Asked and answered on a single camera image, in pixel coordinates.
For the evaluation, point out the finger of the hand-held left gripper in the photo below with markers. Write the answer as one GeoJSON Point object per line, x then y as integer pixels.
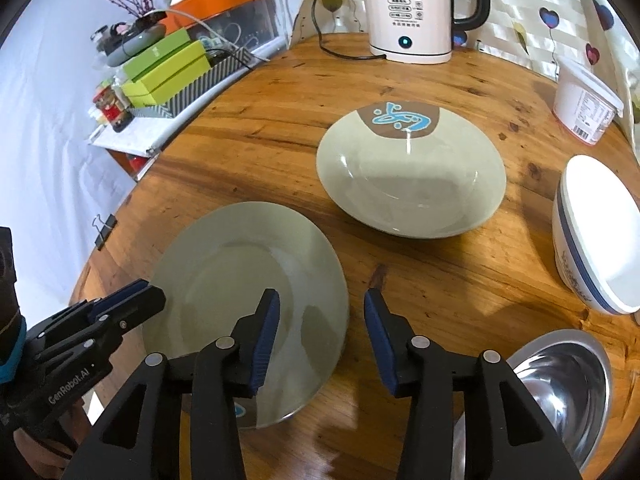
{"type": "Point", "coordinates": [120, 294]}
{"type": "Point", "coordinates": [137, 310]}

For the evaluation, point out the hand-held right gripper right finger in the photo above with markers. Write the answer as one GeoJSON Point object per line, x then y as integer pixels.
{"type": "Point", "coordinates": [379, 340]}

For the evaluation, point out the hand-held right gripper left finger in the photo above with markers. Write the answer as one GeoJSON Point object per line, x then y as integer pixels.
{"type": "Point", "coordinates": [266, 332]}

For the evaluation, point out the plain green plate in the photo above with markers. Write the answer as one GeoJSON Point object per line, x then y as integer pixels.
{"type": "Point", "coordinates": [225, 270]}

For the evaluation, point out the stainless steel bowl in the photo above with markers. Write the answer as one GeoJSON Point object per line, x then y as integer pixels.
{"type": "Point", "coordinates": [565, 385]}

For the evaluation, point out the white bowl with blue rim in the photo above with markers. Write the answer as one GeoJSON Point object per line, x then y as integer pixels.
{"type": "Point", "coordinates": [600, 220]}

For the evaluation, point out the person's left hand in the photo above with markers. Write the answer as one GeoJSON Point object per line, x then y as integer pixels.
{"type": "Point", "coordinates": [35, 452]}

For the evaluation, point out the black binder clip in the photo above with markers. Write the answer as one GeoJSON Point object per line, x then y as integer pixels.
{"type": "Point", "coordinates": [105, 232]}

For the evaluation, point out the green plate with blue print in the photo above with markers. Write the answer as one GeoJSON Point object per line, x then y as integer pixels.
{"type": "Point", "coordinates": [400, 185]}

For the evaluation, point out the small red jar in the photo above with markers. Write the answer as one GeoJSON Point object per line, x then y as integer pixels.
{"type": "Point", "coordinates": [107, 102]}

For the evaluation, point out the grey striped box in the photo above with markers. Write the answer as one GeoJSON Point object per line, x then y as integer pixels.
{"type": "Point", "coordinates": [200, 91]}

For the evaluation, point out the grey oval device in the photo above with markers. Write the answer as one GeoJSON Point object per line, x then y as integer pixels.
{"type": "Point", "coordinates": [140, 40]}

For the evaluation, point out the white plastic tub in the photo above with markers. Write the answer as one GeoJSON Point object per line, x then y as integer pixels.
{"type": "Point", "coordinates": [580, 100]}

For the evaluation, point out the white electric kettle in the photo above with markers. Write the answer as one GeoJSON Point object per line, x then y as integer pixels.
{"type": "Point", "coordinates": [410, 20]}

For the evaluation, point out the striped curtain with hearts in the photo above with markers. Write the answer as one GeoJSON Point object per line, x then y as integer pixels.
{"type": "Point", "coordinates": [520, 0]}

